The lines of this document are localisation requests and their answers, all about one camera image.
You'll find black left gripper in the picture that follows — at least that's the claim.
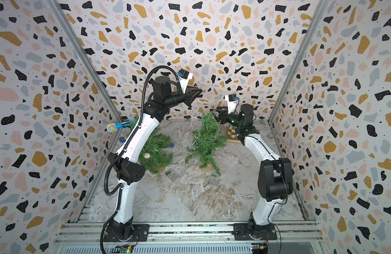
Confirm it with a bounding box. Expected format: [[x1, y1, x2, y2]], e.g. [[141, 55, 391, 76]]
[[165, 86, 204, 110]]

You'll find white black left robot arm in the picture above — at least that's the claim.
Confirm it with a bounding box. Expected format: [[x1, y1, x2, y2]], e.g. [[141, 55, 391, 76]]
[[100, 74, 202, 241]]

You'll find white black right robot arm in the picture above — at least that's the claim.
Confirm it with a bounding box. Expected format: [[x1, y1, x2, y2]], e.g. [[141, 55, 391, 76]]
[[214, 104, 293, 239]]

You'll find green right christmas tree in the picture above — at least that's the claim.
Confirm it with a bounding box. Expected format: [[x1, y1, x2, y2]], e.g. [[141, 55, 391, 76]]
[[185, 112, 227, 176]]

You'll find green christmas tree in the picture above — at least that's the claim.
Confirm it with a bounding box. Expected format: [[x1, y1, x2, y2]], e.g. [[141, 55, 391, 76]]
[[185, 112, 227, 176], [124, 114, 173, 174]]

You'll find green left christmas tree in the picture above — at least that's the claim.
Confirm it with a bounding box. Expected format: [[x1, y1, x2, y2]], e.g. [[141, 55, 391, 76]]
[[124, 114, 173, 174]]

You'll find wooden chess board box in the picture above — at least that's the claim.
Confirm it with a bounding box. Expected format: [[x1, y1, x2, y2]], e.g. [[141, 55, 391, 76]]
[[226, 126, 241, 144]]

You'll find blue toy microphone on stand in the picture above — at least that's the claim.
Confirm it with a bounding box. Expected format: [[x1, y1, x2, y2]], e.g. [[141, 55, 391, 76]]
[[106, 121, 134, 133]]

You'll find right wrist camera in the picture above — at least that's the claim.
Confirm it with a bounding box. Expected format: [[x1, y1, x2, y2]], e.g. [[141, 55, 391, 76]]
[[224, 94, 239, 114]]

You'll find black corrugated cable conduit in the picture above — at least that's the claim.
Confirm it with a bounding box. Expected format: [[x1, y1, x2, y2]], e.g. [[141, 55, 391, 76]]
[[99, 65, 180, 254]]

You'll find metal right corner post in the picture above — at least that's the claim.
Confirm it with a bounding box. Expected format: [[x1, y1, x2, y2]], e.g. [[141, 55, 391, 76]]
[[267, 0, 330, 124]]

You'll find metal corner post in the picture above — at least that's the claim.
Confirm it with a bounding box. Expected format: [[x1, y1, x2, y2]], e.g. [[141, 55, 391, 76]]
[[267, 0, 330, 124], [47, 0, 122, 122]]

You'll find metal left corner post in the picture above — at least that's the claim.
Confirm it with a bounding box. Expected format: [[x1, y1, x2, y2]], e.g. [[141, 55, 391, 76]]
[[47, 0, 122, 122]]

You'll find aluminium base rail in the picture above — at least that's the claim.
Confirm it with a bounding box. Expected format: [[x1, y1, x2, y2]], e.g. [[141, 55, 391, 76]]
[[53, 221, 328, 254]]

